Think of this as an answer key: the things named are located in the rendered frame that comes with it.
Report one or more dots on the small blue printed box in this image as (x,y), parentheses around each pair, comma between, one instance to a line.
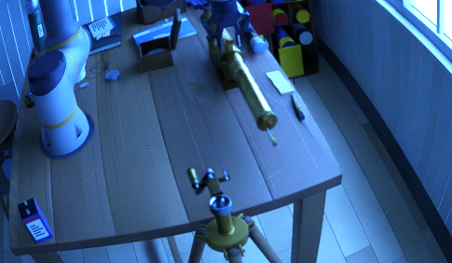
(35,221)

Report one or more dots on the tripod crank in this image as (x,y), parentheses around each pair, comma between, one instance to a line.
(207,179)

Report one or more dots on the tripod spigot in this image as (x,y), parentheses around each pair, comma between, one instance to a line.
(221,206)

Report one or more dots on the open brown wooden box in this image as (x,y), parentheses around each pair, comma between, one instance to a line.
(156,55)

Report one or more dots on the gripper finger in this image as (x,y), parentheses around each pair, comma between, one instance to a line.
(243,27)
(211,31)

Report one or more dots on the brass telescope draw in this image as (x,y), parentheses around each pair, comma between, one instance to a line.
(272,138)

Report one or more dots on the dark pen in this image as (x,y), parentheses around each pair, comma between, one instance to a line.
(298,108)

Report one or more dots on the dark brown box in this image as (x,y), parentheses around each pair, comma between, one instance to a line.
(154,14)

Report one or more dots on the small white oval piece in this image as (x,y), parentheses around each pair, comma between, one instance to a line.
(82,85)

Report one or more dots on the white rolled cylinder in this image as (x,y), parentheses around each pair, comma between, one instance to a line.
(257,43)

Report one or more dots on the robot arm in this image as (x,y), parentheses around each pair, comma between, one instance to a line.
(61,91)

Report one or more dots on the brass tripod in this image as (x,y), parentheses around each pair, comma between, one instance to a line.
(225,234)

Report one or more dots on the red flag cloth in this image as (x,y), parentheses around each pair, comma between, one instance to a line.
(261,18)

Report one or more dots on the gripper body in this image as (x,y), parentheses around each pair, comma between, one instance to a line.
(225,12)

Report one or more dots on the brown wooden telescope cradle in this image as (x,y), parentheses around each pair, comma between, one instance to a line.
(225,78)

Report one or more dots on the brass telescope body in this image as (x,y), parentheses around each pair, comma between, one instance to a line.
(247,82)

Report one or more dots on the white folded cloth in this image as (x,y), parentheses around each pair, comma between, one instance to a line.
(280,82)

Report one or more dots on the blue flat book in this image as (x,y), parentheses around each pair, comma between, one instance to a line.
(185,31)

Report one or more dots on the red pencil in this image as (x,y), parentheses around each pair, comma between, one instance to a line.
(110,36)

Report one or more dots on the yellow flag cloth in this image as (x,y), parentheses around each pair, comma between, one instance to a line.
(291,61)

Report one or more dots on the small blue round device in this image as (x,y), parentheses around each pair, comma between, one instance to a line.
(112,75)

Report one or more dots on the window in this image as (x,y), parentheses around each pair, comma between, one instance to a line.
(430,22)

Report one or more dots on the white printed paper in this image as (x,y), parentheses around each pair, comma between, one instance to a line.
(100,27)

